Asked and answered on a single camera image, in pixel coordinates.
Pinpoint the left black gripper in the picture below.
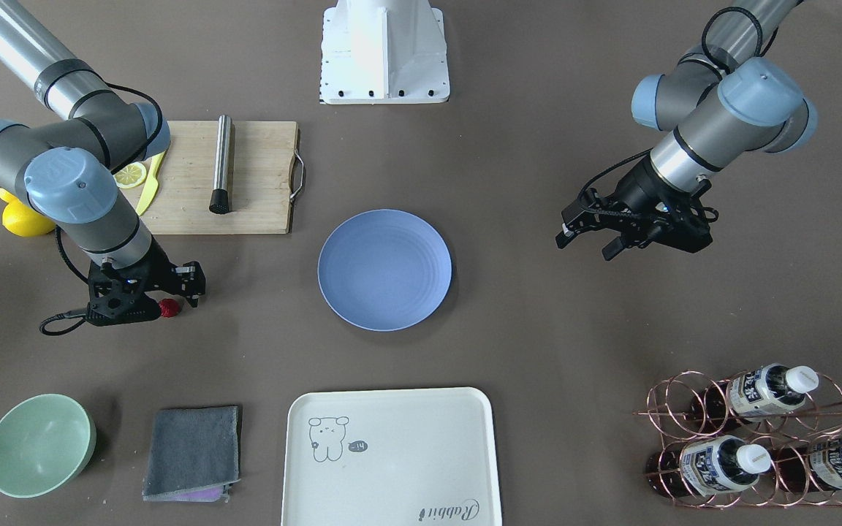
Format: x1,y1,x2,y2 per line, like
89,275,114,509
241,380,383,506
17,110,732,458
555,157,714,261

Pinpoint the grey folded cloth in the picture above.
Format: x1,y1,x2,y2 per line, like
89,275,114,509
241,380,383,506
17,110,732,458
143,405,241,503

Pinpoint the tea bottle front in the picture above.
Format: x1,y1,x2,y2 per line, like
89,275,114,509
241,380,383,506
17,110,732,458
645,434,773,498

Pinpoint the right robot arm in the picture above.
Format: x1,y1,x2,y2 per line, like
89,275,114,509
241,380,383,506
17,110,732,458
0,1,206,327

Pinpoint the upper lemon half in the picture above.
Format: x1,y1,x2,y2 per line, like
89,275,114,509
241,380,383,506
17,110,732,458
113,162,148,189

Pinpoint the steel muddler black tip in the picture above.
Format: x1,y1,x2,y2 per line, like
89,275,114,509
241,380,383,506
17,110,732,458
208,114,235,214

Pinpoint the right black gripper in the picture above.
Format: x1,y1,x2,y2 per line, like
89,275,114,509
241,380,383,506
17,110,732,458
85,242,206,327

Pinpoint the green bowl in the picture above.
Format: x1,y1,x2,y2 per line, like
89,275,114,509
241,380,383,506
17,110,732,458
0,394,96,498

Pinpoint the blue round plate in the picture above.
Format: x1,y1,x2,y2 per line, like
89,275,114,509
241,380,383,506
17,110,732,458
317,209,453,332

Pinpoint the red strawberry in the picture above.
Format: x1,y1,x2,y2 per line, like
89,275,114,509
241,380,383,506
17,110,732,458
158,297,181,319

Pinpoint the upper whole lemon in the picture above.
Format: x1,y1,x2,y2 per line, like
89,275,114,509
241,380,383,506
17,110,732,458
2,201,56,237

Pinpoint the wooden cutting board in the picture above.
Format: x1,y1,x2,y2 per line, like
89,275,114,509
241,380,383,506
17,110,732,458
143,121,300,235

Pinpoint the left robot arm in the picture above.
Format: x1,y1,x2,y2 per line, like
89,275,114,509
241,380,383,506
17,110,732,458
555,1,818,260

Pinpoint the whole lemon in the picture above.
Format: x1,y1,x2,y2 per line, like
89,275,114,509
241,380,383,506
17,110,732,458
0,187,21,205
2,201,56,237

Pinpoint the cream rabbit tray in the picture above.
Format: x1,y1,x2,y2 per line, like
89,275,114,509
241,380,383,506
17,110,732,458
281,387,504,525

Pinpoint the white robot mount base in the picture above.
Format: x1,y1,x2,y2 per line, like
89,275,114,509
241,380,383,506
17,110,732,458
319,1,451,104

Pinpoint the copper wire bottle rack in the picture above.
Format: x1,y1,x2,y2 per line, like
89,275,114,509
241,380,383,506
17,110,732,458
636,370,842,509

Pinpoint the tea bottle back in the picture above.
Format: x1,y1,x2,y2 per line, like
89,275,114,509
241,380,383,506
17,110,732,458
774,438,842,493
689,363,819,432

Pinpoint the lower whole lemon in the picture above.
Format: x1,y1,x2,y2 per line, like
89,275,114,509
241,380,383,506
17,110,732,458
0,187,21,205

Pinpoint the tea bottle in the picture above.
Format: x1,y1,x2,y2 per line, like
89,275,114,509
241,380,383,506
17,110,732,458
689,363,819,432
645,434,773,498
774,438,842,493

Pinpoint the yellow plastic knife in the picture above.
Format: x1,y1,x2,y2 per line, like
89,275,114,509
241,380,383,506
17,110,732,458
136,150,167,216

